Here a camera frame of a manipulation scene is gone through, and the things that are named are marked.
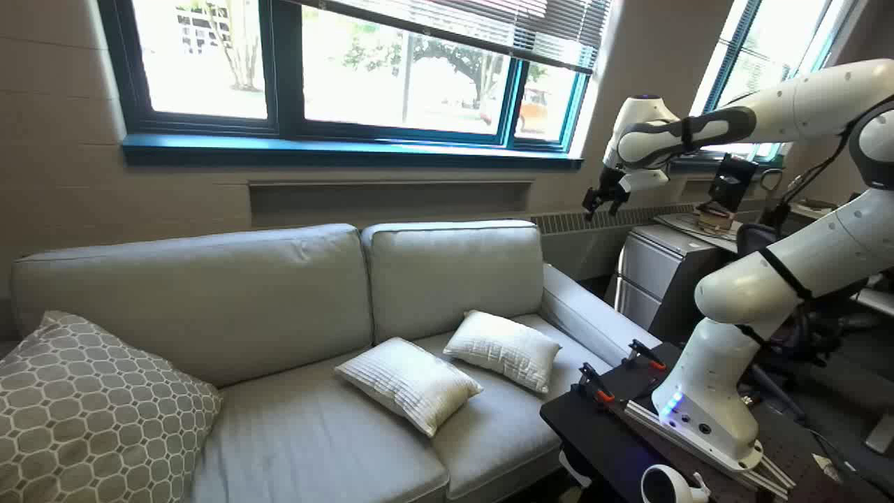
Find grey fabric couch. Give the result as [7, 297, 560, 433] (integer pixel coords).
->
[9, 219, 665, 503]

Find black office chair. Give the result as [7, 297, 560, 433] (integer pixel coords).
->
[734, 219, 894, 413]

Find narrow teal framed window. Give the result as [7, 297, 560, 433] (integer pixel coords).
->
[670, 0, 876, 177]

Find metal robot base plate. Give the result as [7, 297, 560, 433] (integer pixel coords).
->
[621, 396, 800, 501]

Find white metal cabinet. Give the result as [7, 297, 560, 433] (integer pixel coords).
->
[612, 222, 739, 345]

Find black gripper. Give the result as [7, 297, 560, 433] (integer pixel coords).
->
[582, 166, 637, 223]

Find small black monitor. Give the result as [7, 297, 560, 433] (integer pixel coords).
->
[708, 155, 767, 216]

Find white quilted pillow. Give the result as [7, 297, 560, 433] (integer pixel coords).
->
[442, 308, 564, 396]
[332, 335, 486, 441]

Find window blinds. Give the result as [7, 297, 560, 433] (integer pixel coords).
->
[297, 0, 618, 75]

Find white VR controller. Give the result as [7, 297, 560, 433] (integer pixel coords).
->
[637, 461, 715, 503]

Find wide teal framed window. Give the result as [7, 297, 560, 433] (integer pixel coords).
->
[96, 0, 603, 170]

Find red black clamp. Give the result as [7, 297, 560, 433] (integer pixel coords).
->
[567, 360, 627, 412]
[627, 338, 677, 378]

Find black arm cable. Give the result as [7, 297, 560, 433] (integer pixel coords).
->
[734, 93, 894, 311]

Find wall heater grille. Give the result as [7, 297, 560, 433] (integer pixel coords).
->
[529, 208, 659, 282]

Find grey lattice patterned pillow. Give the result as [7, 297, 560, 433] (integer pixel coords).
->
[0, 308, 227, 503]

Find black robot table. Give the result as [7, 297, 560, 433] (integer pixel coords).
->
[540, 338, 894, 503]

